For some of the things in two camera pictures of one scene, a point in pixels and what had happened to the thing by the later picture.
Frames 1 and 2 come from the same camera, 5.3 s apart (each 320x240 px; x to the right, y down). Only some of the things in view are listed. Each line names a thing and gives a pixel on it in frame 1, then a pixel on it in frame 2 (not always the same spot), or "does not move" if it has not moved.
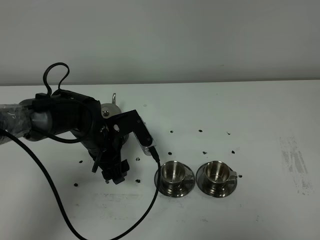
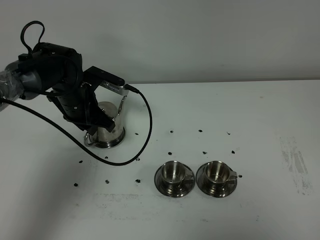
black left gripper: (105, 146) -> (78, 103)
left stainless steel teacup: (173, 172) does not move
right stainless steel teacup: (217, 173) does not move
